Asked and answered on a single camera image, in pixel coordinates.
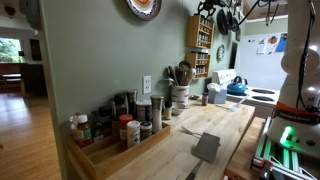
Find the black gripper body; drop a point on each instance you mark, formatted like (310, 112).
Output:
(215, 4)

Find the herb spice jar black lid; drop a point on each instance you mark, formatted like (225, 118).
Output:
(204, 20)

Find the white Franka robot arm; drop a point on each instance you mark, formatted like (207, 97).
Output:
(296, 100)

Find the paprika bottle blue lid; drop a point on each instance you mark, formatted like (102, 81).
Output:
(205, 99)

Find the small bottle black cap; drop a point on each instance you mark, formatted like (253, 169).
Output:
(167, 111)

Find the red lid spice bottle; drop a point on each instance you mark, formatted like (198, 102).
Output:
(125, 126)

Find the white spice bottle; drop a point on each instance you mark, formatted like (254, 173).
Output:
(133, 135)

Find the dark spice bottle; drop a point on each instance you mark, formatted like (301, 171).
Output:
(105, 121)
(96, 128)

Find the hot sauce bottle white cap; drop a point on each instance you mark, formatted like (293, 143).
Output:
(84, 131)

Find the wooden spice tray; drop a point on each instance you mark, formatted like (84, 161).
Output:
(110, 156)

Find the black hanging pan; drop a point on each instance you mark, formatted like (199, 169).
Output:
(234, 21)
(222, 21)

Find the white paper sheet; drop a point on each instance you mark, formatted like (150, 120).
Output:
(262, 46)

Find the wooden spoon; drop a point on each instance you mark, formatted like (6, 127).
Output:
(173, 75)

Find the black kitchen utensil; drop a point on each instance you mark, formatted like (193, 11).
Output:
(180, 78)

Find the white tissue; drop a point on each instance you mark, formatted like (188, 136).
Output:
(213, 86)

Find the blue paper sheet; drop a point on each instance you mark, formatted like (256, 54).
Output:
(281, 42)

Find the white refrigerator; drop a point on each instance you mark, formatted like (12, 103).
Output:
(263, 70)

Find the blue kettle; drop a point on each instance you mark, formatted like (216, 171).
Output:
(237, 87)

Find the grey blue tissue box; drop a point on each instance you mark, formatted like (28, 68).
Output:
(217, 96)

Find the metal jar lid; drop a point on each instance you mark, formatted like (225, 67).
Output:
(194, 97)

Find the white chili print utensil crock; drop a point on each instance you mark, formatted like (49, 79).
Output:
(180, 96)

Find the pale slotted spatula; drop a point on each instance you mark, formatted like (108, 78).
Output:
(233, 106)

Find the white electric stove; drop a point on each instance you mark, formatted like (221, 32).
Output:
(260, 95)

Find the steel and white grinder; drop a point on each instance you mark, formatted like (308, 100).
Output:
(157, 113)

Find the steel shaker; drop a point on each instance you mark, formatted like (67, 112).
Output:
(132, 101)

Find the white can dark label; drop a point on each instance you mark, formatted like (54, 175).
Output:
(143, 111)

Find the tall dark pepper mill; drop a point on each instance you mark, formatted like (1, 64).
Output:
(120, 105)

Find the dark metal spatula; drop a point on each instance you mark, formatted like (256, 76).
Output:
(206, 146)

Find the small jar black lid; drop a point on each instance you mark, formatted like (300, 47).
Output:
(146, 131)

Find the window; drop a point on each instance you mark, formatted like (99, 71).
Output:
(10, 50)

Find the wooden bench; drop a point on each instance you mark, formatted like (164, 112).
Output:
(11, 83)

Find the wooden wall spice rack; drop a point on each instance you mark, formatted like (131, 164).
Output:
(192, 33)
(191, 63)

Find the small round wall plate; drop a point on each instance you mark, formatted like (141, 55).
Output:
(221, 52)

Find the dark wall hanging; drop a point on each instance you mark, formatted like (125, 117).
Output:
(233, 55)

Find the white wall outlet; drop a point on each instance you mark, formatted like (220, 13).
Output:
(147, 84)

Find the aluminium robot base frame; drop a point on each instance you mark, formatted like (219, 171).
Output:
(270, 156)

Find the grey green wall ornament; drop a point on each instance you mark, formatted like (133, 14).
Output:
(30, 13)

